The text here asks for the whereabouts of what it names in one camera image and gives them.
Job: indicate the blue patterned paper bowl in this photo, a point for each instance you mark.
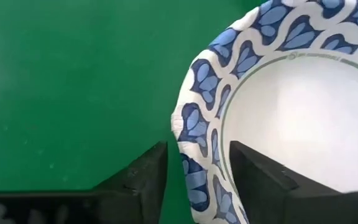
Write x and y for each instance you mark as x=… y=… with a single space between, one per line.
x=306 y=124

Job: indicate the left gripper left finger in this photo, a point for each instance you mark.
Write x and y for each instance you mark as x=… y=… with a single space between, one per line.
x=138 y=193

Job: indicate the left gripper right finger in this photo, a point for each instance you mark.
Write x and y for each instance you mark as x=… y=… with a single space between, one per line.
x=266 y=199

